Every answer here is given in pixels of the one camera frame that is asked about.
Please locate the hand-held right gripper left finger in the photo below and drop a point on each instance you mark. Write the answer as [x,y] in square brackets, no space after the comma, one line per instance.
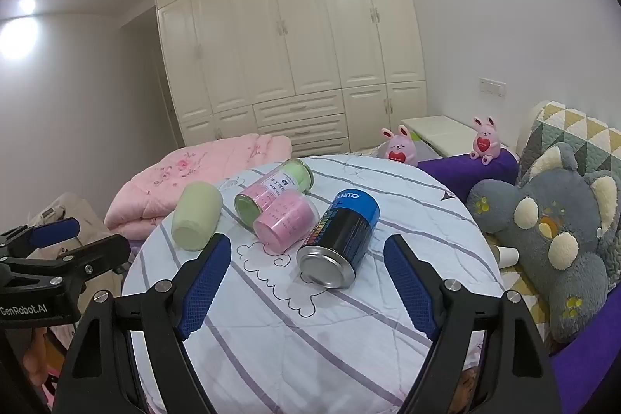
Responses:
[206,280]

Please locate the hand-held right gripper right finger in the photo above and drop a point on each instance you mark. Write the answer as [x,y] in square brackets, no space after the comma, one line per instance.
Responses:
[412,283]

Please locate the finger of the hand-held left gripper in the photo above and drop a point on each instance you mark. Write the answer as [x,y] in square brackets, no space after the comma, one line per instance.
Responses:
[53,232]
[97,256]

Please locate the plain light green cup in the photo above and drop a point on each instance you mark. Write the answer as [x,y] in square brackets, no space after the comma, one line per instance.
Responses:
[196,215]

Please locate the blue and black metal can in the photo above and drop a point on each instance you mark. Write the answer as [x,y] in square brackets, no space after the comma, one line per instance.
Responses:
[339,239]

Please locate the pink plastic cup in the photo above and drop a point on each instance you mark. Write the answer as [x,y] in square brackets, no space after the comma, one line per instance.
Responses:
[286,225]

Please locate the green cup with pink label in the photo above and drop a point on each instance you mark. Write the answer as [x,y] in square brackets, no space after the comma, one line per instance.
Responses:
[286,174]

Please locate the white paper cup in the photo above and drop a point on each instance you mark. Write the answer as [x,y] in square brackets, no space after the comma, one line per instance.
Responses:
[507,256]

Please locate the beige clothing pile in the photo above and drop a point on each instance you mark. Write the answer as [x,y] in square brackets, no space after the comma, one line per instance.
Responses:
[73,210]

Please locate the pink floral quilt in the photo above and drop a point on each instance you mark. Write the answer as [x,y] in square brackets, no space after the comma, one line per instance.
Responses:
[194,162]

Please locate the purple bed sheet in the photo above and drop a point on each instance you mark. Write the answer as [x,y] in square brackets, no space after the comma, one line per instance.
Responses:
[485,176]

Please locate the pink bunny toy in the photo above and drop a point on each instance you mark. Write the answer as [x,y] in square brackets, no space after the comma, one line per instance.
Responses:
[400,147]
[485,140]

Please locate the grey plush toy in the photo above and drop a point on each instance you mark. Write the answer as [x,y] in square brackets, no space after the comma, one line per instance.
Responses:
[558,225]

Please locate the white bedside table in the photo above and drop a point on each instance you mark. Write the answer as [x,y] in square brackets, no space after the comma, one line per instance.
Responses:
[436,128]

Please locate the ceiling light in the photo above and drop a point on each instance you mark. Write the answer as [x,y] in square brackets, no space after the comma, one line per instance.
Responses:
[26,4]

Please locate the cream wardrobe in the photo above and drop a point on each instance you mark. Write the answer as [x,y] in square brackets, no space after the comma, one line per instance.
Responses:
[291,31]

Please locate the white wall switch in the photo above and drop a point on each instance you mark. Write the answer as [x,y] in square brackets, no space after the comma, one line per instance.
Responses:
[492,86]

